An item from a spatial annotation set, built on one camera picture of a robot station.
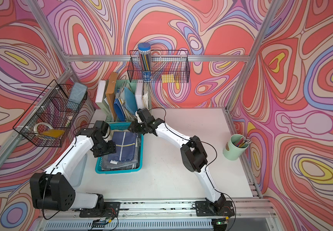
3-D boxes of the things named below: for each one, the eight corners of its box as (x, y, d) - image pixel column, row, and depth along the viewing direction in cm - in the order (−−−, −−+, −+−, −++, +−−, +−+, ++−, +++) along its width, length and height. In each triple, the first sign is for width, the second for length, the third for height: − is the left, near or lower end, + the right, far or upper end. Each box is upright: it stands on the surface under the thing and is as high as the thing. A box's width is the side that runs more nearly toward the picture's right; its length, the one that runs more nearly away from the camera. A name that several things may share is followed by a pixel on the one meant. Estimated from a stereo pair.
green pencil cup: (224, 161, 93) (234, 147, 79) (221, 148, 99) (229, 132, 85) (241, 161, 93) (254, 147, 79) (236, 148, 99) (247, 133, 85)
